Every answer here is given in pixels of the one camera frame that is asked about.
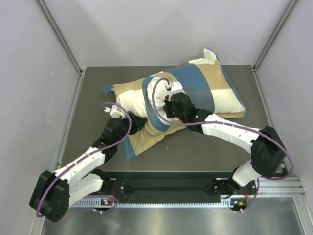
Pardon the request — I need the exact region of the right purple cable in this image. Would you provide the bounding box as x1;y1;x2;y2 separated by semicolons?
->
151;77;294;181

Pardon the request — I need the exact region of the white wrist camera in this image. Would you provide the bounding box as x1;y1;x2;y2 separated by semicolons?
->
165;82;185;100
103;104;127;119

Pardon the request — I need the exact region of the aluminium frame post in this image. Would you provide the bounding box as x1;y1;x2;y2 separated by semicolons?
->
252;0;299;73
35;0;83;74

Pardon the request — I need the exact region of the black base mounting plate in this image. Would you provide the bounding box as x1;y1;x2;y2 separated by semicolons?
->
96;169;257;198

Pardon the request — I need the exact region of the checkered blue beige white pillowcase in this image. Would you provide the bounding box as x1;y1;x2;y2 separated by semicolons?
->
104;48;247;160

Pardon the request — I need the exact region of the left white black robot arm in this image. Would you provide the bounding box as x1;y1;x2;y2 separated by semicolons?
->
29;112;147;222

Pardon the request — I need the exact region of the grey slotted cable duct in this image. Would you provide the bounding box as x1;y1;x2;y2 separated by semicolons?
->
71;198;247;209

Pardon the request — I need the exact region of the white pillow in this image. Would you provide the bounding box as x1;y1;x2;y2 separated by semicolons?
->
117;76;181;123

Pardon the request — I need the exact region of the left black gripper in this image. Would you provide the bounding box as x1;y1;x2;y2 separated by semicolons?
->
115;111;148;145

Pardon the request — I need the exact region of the right aluminium frame post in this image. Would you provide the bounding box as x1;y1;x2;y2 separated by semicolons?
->
252;0;299;73

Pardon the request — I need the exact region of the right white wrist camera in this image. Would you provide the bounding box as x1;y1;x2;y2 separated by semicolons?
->
165;82;185;100

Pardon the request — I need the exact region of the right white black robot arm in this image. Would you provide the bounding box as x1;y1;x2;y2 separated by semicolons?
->
163;92;285;195

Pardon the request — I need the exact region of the left aluminium frame post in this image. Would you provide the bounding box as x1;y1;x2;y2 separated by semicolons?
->
35;0;83;74

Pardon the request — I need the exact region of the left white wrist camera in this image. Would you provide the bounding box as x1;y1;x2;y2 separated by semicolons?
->
103;104;127;119

